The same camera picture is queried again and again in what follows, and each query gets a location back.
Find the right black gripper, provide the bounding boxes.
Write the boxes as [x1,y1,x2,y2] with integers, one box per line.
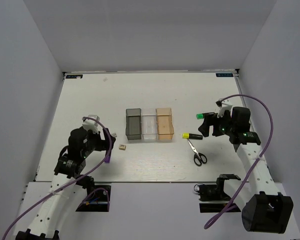
[198,109,236,137]

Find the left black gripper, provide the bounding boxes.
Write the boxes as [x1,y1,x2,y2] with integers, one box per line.
[82,127,116,158]

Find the yellow cap highlighter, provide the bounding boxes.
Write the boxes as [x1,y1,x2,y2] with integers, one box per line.
[182,133,203,140]

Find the beige eraser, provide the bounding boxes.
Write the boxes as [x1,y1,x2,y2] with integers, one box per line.
[118,144,127,151]

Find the black handled scissors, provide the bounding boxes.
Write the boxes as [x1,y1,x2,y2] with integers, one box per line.
[187,139,208,167]

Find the green cap highlighter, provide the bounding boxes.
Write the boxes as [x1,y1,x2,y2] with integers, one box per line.
[196,113,205,120]

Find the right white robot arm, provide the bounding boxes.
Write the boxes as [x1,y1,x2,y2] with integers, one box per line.
[197,106,294,234]

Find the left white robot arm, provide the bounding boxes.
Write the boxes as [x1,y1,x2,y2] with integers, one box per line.
[15,127,116,240]

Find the orange translucent container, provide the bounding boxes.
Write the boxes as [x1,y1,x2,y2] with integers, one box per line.
[156,107,174,141]

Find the grey translucent container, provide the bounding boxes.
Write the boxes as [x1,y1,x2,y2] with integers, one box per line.
[125,108,142,141]

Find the right corner label sticker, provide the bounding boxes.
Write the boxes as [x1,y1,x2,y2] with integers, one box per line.
[215,73,234,78]

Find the corner label sticker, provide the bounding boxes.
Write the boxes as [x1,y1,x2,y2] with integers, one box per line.
[215,73,234,78]
[65,74,83,79]

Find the clear plastic container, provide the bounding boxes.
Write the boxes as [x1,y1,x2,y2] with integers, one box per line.
[141,108,158,141]

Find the left corner label sticker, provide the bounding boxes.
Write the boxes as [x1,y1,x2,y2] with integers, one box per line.
[65,74,83,79]

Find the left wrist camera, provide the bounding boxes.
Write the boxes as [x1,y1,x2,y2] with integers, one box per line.
[82,114,100,134]

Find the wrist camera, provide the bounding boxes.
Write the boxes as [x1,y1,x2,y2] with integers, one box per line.
[215,99,233,118]
[82,114,100,134]

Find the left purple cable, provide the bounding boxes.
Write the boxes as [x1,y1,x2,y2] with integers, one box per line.
[1,116,115,240]

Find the purple cable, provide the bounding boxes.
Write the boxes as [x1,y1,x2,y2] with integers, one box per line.
[1,116,115,240]
[203,94,275,231]

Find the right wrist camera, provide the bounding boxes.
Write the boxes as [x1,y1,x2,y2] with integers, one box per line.
[215,99,233,118]

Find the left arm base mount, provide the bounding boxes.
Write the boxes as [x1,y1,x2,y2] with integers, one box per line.
[76,184,112,213]

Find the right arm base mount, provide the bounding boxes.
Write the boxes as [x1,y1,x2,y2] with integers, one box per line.
[193,174,241,213]

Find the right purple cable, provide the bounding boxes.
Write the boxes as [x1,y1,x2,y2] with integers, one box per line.
[203,94,275,231]

